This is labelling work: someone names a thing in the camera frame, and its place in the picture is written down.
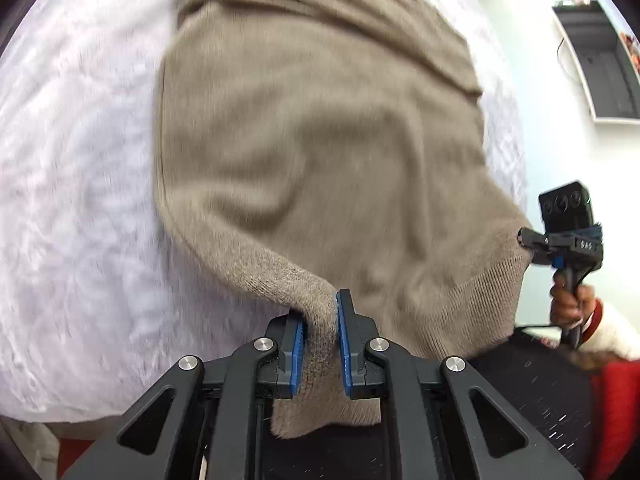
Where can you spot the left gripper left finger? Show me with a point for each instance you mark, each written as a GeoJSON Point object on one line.
{"type": "Point", "coordinates": [280, 371]}

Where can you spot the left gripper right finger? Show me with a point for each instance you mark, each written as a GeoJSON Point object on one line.
{"type": "Point", "coordinates": [361, 377]}

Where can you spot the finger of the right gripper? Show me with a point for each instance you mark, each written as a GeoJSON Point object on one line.
{"type": "Point", "coordinates": [535, 243]}

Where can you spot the white sleeve forearm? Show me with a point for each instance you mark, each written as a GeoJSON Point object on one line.
{"type": "Point", "coordinates": [608, 330]}

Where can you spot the person's right hand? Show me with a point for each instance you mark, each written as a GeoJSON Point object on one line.
{"type": "Point", "coordinates": [571, 309]}

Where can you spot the black speckled trousers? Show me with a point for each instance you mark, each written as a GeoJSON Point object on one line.
{"type": "Point", "coordinates": [552, 393]}

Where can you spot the lavender embossed bed blanket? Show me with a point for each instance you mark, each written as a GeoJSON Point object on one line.
{"type": "Point", "coordinates": [97, 299]}

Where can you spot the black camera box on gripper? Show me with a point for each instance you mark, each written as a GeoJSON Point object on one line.
{"type": "Point", "coordinates": [566, 209]}

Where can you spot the white wall shelf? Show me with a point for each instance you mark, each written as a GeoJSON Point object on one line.
{"type": "Point", "coordinates": [603, 63]}

